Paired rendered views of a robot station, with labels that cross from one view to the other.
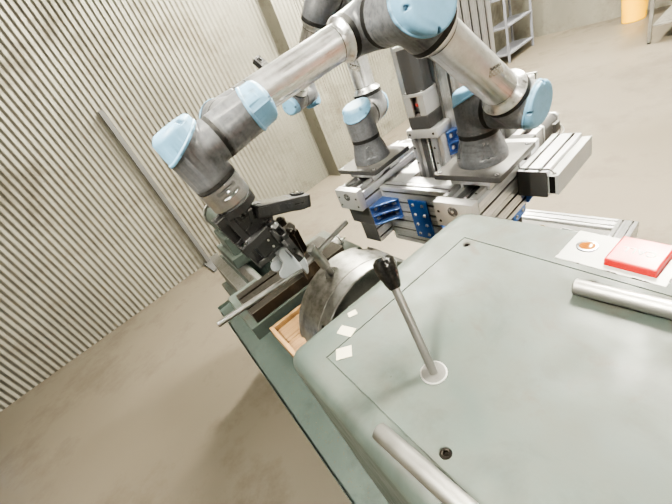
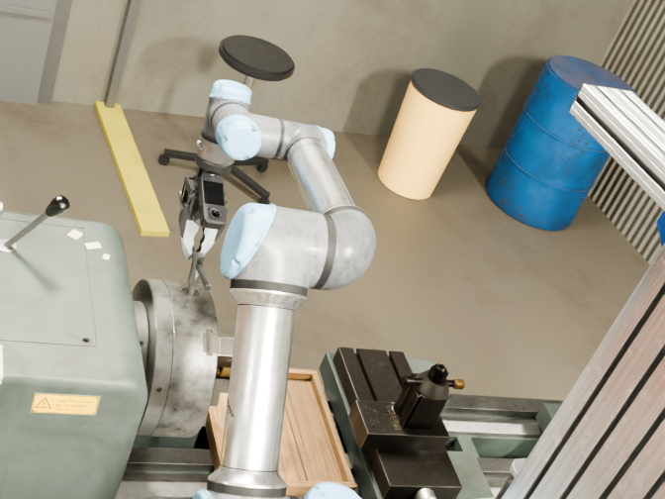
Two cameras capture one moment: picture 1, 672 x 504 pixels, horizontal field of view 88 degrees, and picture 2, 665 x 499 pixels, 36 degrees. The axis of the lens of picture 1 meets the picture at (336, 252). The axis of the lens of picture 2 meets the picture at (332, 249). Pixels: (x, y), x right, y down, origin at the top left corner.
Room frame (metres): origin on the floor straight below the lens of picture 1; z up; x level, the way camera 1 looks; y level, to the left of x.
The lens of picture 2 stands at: (0.71, -1.61, 2.49)
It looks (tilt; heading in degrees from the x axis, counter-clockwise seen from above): 32 degrees down; 84
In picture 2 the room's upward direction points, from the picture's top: 23 degrees clockwise
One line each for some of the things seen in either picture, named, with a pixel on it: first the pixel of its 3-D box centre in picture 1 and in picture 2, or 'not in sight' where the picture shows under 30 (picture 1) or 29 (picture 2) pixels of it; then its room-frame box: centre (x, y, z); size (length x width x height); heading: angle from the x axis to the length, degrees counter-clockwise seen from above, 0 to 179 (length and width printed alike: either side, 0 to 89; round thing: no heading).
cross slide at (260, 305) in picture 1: (291, 275); (394, 420); (1.18, 0.20, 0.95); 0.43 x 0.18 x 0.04; 112
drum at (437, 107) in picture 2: not in sight; (425, 136); (1.40, 3.13, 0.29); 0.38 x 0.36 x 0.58; 119
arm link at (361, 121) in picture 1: (360, 118); not in sight; (1.42, -0.31, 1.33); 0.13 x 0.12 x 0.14; 140
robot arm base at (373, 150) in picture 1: (368, 146); not in sight; (1.41, -0.31, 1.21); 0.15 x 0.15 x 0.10
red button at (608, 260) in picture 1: (638, 257); not in sight; (0.32, -0.38, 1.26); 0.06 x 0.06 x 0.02; 22
